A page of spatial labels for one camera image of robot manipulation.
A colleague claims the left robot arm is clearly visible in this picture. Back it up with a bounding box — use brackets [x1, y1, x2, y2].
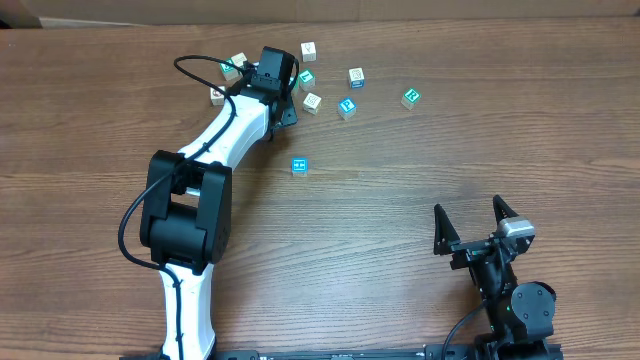
[132, 47, 300, 359]

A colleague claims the blue arrows block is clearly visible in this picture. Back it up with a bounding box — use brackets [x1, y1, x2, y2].
[291, 158, 309, 176]

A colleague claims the cardboard panel at back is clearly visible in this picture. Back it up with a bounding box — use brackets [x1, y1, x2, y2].
[1, 0, 639, 28]

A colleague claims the white patterned block centre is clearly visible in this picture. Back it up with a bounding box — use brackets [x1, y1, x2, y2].
[303, 93, 322, 115]

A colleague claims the green letter L block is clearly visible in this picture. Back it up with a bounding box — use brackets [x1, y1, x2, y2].
[298, 69, 316, 92]

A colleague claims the white block blue side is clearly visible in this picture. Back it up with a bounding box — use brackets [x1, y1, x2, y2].
[348, 68, 365, 89]

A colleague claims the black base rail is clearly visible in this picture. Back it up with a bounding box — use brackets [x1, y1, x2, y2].
[119, 345, 477, 360]

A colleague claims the green letter block far left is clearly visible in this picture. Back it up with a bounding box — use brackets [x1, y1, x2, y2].
[220, 59, 241, 81]

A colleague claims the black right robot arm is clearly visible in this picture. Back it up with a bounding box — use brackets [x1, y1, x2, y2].
[434, 195, 563, 360]

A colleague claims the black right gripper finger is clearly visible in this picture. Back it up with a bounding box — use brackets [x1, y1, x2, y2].
[434, 204, 461, 255]
[492, 195, 519, 224]

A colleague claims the green letter R block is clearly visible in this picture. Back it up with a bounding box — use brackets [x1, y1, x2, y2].
[401, 88, 421, 110]

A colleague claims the white block dark green side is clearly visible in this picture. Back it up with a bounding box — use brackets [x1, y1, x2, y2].
[231, 53, 248, 67]

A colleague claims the white block red circle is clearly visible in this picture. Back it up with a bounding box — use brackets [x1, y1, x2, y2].
[210, 86, 226, 106]

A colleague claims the blue letter P block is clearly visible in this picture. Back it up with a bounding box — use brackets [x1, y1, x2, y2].
[338, 97, 357, 120]

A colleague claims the white block top right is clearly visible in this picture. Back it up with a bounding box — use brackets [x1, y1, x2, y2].
[301, 42, 317, 62]

